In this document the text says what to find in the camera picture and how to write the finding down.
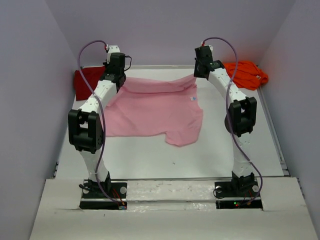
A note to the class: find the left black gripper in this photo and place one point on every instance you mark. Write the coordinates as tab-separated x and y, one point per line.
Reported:
106	67

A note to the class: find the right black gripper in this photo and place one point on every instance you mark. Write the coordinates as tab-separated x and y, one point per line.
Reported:
197	73

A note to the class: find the pink t shirt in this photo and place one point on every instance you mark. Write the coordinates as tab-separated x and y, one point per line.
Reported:
146	107

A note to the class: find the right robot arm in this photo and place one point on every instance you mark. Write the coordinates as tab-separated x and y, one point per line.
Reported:
240	117

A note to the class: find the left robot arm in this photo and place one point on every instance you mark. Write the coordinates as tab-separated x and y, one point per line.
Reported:
86	124

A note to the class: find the dark red folded t shirt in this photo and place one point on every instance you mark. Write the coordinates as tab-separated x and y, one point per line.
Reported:
92	75

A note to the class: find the orange t shirt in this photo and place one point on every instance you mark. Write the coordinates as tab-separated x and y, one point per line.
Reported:
249	76

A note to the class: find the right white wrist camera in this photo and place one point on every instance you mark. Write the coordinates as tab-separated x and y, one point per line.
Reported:
206	45

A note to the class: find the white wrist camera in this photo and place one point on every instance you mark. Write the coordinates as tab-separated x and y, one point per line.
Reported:
206	45
111	49

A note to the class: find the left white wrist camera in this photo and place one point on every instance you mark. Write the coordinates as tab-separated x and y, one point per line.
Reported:
111	49

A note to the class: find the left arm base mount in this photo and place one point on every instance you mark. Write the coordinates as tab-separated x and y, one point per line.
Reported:
108	195

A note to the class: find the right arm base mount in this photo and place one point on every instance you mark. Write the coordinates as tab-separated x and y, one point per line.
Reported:
237	193

